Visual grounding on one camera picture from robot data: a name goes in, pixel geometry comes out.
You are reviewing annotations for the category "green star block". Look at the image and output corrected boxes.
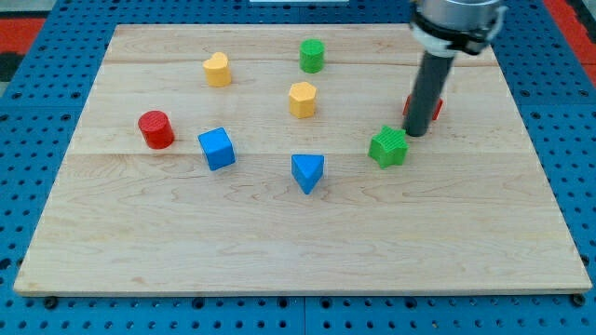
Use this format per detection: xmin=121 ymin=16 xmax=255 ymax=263
xmin=368 ymin=126 xmax=409 ymax=168

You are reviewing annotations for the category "light wooden board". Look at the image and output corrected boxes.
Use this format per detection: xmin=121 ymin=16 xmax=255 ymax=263
xmin=14 ymin=24 xmax=592 ymax=297

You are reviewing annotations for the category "red cylinder block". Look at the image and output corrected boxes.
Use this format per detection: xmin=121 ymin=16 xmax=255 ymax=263
xmin=138 ymin=110 xmax=175 ymax=150

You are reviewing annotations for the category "blue triangle block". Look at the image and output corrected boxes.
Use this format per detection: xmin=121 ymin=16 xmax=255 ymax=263
xmin=291 ymin=154 xmax=325 ymax=194

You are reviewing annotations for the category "yellow heart block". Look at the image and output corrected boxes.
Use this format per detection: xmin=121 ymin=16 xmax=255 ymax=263
xmin=202 ymin=52 xmax=232 ymax=87

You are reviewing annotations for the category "blue cube block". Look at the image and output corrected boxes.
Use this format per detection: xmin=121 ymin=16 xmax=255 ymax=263
xmin=197 ymin=127 xmax=236 ymax=170

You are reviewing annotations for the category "red star block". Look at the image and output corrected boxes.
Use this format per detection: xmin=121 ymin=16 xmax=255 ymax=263
xmin=402 ymin=94 xmax=443 ymax=121

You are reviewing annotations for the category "yellow hexagon block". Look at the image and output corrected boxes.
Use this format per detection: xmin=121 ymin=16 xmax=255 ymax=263
xmin=289 ymin=82 xmax=317 ymax=118

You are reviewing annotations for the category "green cylinder block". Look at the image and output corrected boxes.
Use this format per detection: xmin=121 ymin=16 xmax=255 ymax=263
xmin=299 ymin=39 xmax=325 ymax=74

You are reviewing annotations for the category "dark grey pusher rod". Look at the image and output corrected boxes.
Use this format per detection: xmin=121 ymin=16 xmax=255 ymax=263
xmin=402 ymin=51 xmax=454 ymax=137

